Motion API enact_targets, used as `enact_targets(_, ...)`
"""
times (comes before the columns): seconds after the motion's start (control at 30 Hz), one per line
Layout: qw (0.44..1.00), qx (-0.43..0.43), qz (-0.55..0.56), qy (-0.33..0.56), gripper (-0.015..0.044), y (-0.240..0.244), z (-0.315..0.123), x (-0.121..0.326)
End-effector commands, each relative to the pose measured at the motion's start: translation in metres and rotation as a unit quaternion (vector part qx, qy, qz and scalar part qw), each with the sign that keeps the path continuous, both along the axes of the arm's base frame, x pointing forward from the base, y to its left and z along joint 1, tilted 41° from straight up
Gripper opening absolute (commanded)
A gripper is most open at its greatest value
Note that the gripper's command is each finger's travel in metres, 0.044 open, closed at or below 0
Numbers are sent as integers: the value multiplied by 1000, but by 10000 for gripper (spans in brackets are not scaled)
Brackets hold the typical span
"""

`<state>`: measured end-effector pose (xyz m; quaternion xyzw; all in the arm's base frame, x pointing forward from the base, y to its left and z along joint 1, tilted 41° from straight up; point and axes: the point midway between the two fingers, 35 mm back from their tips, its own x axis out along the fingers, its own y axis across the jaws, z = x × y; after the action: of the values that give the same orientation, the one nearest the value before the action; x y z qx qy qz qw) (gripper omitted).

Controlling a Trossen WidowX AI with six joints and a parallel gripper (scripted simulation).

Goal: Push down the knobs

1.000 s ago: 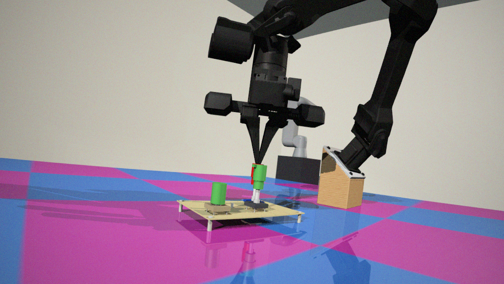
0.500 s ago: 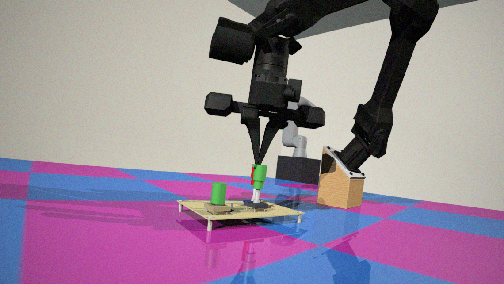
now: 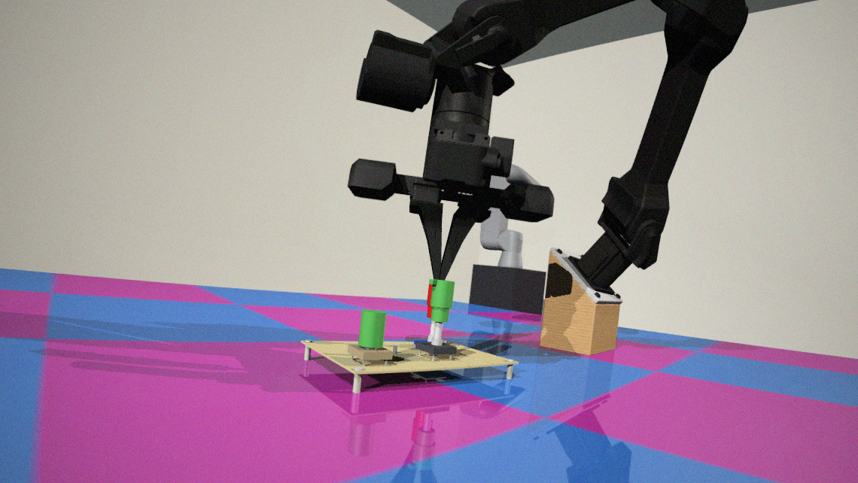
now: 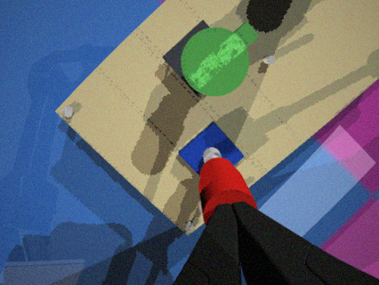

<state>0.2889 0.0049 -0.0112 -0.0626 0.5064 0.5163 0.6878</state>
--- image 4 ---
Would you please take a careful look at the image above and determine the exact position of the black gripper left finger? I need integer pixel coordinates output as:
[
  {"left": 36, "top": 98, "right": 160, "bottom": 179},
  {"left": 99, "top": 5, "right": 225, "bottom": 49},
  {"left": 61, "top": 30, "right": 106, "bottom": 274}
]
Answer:
[{"left": 173, "top": 204, "right": 242, "bottom": 285}]

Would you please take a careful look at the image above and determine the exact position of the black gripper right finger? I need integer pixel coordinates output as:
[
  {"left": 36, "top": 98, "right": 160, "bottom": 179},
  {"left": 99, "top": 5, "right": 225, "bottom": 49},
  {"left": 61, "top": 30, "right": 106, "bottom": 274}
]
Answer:
[{"left": 232, "top": 202, "right": 379, "bottom": 285}]

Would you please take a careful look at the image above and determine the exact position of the tan circuit board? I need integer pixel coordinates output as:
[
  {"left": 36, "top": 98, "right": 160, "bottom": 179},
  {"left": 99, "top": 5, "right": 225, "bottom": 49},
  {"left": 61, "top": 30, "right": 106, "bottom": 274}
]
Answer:
[{"left": 56, "top": 0, "right": 379, "bottom": 236}]

